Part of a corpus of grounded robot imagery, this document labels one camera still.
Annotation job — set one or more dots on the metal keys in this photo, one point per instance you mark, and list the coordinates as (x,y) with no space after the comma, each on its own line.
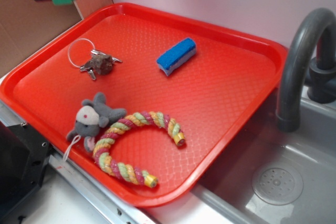
(87,67)

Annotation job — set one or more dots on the brown cardboard panel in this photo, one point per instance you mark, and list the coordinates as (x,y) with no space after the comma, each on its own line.
(27,25)

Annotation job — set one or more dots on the brown rock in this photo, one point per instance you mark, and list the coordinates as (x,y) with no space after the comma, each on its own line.
(102,64)

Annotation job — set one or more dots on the blue sponge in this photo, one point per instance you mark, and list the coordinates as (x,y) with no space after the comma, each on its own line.
(176,56)

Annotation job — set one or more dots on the grey plush mouse toy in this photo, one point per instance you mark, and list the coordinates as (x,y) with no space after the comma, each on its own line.
(93,116)

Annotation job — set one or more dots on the grey faucet spout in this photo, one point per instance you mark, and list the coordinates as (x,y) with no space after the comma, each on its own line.
(310,62)

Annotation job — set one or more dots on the grey plastic sink basin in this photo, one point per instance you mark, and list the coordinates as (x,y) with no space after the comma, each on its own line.
(310,150)

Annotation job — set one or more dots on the sink drain strainer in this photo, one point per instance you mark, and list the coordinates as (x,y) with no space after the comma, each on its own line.
(277,185)

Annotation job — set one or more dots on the metal rail strip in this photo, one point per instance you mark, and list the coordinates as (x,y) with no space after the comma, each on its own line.
(67,195)

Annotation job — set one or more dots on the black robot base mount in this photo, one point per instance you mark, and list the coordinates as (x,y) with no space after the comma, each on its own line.
(24,157)

